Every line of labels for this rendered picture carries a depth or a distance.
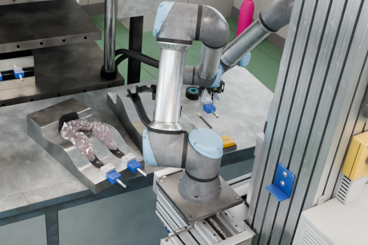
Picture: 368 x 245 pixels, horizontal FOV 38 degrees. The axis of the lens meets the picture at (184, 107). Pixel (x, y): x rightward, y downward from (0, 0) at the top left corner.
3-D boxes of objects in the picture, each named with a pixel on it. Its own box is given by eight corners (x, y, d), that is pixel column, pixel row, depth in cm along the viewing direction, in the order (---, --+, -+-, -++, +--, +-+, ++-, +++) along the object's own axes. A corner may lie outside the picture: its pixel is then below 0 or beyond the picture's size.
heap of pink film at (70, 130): (121, 147, 234) (121, 133, 229) (87, 163, 222) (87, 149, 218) (85, 120, 248) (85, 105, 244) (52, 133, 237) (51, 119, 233)
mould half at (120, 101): (199, 149, 247) (202, 125, 240) (147, 162, 236) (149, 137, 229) (153, 93, 283) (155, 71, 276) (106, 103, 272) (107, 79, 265)
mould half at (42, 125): (144, 168, 232) (145, 148, 226) (95, 194, 216) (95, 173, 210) (75, 115, 260) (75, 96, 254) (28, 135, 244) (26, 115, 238)
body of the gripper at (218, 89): (209, 96, 243) (212, 73, 236) (200, 87, 249) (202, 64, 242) (223, 93, 246) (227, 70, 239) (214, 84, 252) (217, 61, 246)
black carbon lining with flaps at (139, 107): (183, 132, 245) (185, 115, 240) (150, 139, 238) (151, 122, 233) (151, 93, 270) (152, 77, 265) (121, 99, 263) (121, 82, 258)
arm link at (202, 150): (220, 181, 179) (225, 149, 171) (179, 177, 178) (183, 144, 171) (219, 158, 189) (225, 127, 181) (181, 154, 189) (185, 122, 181)
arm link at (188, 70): (193, 70, 205) (193, 62, 215) (164, 67, 204) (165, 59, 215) (191, 89, 208) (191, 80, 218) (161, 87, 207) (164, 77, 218)
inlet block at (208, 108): (221, 121, 250) (223, 111, 247) (212, 123, 248) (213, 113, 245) (207, 105, 259) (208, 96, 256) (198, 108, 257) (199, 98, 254)
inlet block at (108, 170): (130, 189, 217) (131, 179, 214) (120, 194, 213) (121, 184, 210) (109, 172, 224) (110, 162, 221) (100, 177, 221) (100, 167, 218)
